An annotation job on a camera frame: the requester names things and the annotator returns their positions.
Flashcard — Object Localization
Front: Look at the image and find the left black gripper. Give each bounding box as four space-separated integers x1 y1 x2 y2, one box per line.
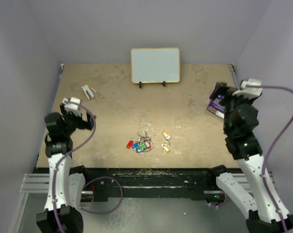
59 104 95 137

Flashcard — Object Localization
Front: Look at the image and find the keyring with coloured key tags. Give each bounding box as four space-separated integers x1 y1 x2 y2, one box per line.
126 131 155 153

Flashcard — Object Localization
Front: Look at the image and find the yellow tag key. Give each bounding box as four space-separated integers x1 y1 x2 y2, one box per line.
162 131 171 141
161 144 171 153

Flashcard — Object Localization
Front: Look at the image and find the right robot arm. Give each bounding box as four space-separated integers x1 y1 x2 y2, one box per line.
207 79 293 233

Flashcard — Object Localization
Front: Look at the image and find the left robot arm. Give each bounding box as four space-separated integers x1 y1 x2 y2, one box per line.
36 99 96 233

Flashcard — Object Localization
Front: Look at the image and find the purple card package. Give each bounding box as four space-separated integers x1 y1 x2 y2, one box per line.
207 95 225 119

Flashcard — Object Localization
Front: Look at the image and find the yellow tipped pen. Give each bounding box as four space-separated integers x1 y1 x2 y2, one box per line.
88 85 103 98

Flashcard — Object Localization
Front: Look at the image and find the small whiteboard on stand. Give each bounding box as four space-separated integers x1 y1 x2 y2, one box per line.
130 48 181 88

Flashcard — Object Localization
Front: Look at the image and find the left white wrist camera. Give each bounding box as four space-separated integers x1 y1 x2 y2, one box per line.
62 97 81 117

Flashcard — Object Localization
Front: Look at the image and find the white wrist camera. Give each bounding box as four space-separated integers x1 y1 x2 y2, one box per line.
232 78 262 100
62 97 81 117

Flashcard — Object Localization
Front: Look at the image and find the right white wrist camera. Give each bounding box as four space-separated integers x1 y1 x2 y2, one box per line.
232 78 262 100

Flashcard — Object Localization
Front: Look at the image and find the aluminium frame rail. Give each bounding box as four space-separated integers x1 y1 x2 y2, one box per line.
20 173 50 194

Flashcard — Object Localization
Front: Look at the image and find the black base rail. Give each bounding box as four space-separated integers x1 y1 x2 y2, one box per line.
32 166 244 202

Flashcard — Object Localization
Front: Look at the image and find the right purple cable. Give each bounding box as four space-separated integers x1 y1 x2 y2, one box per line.
249 84 293 233

